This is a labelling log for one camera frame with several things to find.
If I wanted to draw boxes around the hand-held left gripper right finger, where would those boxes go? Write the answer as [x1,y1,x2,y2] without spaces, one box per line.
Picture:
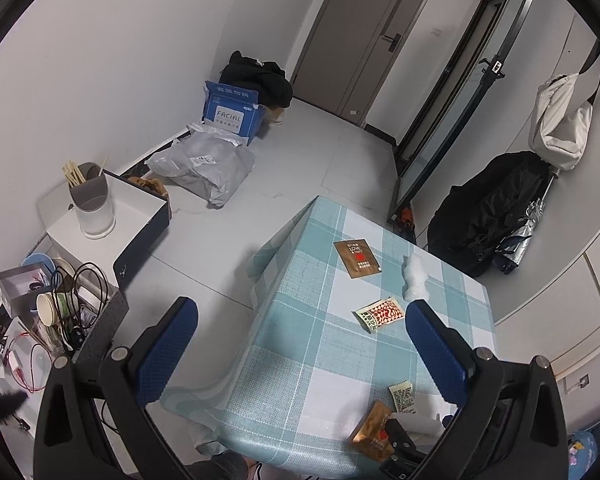
[405,299,571,480]

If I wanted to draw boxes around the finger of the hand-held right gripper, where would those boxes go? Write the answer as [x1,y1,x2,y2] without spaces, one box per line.
[379,455,426,480]
[385,417,426,460]

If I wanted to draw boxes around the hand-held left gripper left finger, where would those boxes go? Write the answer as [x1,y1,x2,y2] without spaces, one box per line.
[32,296,199,480]

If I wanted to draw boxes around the orange brown foil packet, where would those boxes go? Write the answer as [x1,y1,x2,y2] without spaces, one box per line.
[350,401,396,462]

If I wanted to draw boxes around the beige snack packet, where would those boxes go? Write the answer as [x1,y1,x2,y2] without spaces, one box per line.
[388,381,417,413]

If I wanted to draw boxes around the white shoulder bag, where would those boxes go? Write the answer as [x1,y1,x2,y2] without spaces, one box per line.
[528,42,600,171]

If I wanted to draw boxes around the red patterned snack packet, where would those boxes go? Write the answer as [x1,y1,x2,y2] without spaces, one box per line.
[352,296,406,333]

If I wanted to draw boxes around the grey speckled bin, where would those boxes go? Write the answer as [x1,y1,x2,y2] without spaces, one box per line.
[72,290,131,366]

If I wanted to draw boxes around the dark brown snack packet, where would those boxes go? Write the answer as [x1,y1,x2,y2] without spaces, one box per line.
[333,238,384,279]

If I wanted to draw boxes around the stack of paper cups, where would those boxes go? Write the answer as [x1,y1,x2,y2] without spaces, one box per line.
[36,292,72,351]

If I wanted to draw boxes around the checked teal tablecloth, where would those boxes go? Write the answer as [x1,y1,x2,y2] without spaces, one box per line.
[160,195,497,480]

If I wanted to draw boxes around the white storage box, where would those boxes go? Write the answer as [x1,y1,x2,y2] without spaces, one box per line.
[35,170,173,291]

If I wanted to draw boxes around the orange black item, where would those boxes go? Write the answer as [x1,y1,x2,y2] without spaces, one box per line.
[397,207,416,241]

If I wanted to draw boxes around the silver folded umbrella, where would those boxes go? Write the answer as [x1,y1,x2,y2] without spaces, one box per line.
[492,170,561,275]

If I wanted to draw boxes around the black hanging jacket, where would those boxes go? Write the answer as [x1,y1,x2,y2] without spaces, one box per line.
[426,151,553,278]

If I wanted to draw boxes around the blue bowl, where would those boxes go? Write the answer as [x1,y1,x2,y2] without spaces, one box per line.
[21,252,56,273]

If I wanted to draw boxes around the small grey open box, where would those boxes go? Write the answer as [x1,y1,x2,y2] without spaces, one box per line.
[0,266,58,318]

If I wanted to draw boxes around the grey chopstick holder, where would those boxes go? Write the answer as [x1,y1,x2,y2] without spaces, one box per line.
[67,161,116,238]

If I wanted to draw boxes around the brown patterned item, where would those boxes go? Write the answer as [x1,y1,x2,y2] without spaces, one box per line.
[127,175,168,198]

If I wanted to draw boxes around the dark fuzzy cloth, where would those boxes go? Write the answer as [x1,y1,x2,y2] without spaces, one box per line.
[0,385,31,423]

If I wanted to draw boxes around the blue printed bag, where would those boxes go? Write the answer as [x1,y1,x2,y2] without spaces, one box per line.
[565,430,599,480]

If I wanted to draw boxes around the grey plastic mailing bag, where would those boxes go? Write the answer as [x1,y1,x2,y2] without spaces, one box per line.
[145,122,257,208]

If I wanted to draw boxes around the bundle of wooden chopsticks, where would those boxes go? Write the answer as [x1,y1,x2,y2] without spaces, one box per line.
[62,156,108,188]

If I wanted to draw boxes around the blue cardboard box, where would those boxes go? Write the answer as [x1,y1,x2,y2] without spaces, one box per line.
[201,80,267,145]

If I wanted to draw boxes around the dark framed glass door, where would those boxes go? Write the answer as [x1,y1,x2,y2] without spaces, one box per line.
[390,0,541,223]

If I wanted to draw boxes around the black clothes pile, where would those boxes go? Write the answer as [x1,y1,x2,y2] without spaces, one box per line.
[219,50,294,109]

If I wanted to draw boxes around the grey brown door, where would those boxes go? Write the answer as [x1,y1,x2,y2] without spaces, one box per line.
[290,0,441,123]

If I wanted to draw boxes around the black cables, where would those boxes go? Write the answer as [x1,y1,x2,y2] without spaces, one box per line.
[55,261,118,351]

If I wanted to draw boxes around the red cable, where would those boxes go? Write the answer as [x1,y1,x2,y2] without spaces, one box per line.
[7,332,48,393]

